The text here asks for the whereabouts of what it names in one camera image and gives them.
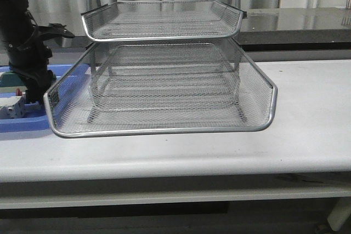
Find white circuit breaker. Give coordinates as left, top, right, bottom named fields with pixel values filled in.
left=1, top=96, right=42, bottom=119

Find silver mesh tray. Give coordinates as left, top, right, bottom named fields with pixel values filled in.
left=90, top=73, right=237, bottom=111
left=82, top=0, right=246, bottom=42
left=44, top=38, right=278, bottom=138

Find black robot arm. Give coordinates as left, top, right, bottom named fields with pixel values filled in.
left=1, top=0, right=75, bottom=104

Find dark granite counter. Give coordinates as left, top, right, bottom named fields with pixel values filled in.
left=0, top=7, right=351, bottom=53

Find red emergency push button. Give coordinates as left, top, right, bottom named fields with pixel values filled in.
left=15, top=88, right=29, bottom=100

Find white table leg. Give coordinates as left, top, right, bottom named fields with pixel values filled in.
left=327, top=197, right=351, bottom=231

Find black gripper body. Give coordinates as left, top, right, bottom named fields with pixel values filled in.
left=7, top=23, right=75, bottom=86

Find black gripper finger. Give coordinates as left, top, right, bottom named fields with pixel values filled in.
left=25, top=80, right=46, bottom=105

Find blue plastic tray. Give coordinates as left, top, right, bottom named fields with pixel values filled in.
left=1, top=64, right=90, bottom=133

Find green terminal block component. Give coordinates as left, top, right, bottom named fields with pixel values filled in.
left=1, top=70, right=56, bottom=93

